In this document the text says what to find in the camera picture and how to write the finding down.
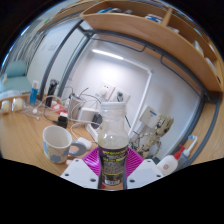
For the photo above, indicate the clear plastic bottle dark label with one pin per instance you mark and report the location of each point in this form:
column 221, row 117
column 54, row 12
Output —
column 113, row 156

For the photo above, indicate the white wall box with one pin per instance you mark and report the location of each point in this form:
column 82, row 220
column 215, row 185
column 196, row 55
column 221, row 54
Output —
column 149, row 116

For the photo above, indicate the white power adapter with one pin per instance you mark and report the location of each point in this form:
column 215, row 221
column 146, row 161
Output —
column 86, row 115

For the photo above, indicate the white wall socket black plug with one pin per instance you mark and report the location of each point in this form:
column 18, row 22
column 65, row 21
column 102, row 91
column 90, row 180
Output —
column 120, row 96

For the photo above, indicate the wooden shelf unit with items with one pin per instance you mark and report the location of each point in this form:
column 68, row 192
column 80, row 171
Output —
column 150, row 28

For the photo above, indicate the blue tube bottle white cap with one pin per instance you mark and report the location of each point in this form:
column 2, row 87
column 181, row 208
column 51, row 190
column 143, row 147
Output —
column 34, row 95

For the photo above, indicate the cream mug blue map print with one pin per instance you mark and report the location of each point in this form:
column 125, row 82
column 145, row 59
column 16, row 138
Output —
column 55, row 146

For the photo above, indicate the white desk lamp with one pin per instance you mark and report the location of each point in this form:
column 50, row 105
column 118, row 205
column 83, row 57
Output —
column 143, row 90

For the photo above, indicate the small black charger block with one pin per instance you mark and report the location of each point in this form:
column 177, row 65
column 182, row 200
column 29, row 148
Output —
column 62, row 122

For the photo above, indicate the teal bed with pillow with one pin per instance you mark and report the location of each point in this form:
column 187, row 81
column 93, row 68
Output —
column 15, row 78

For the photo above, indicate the steel cylinder cup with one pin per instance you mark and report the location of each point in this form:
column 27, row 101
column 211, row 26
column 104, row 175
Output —
column 75, row 106

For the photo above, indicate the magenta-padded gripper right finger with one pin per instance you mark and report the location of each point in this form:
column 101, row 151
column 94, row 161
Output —
column 147, row 171

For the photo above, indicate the clear squeeze bottle bent spout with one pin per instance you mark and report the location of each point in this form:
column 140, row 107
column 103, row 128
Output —
column 188, row 148

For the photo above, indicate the white pump bottle red nozzle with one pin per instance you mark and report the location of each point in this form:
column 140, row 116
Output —
column 168, row 164

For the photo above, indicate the wooden tree creature figurine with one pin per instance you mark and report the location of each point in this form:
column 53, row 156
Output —
column 156, row 133

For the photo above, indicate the black electric shaver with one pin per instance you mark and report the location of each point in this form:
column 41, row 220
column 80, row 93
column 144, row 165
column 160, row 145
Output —
column 51, row 93

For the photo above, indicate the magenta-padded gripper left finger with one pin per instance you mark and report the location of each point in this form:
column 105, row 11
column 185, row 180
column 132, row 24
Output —
column 75, row 171

